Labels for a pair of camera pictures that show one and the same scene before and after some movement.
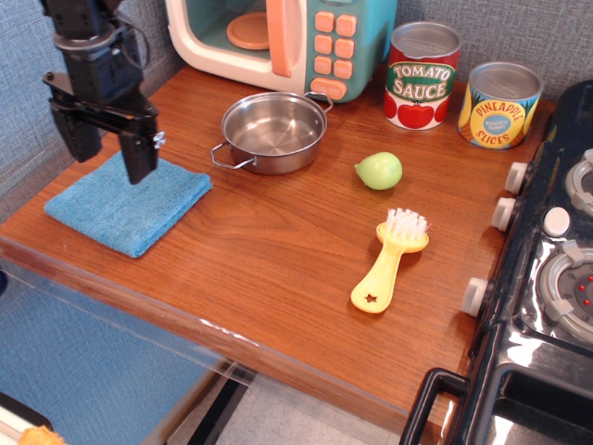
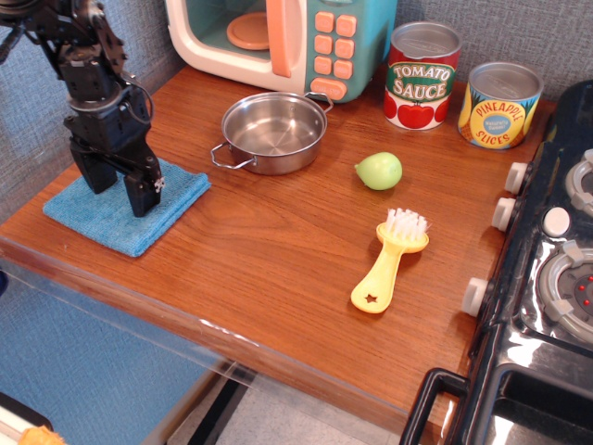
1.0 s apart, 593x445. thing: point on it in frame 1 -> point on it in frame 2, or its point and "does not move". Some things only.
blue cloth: [106, 209] does not move
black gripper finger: [83, 139] -> [100, 174]
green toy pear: [380, 171] does not move
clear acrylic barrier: [84, 361] does not move
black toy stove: [530, 379] does not move
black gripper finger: [140, 151] -> [145, 190]
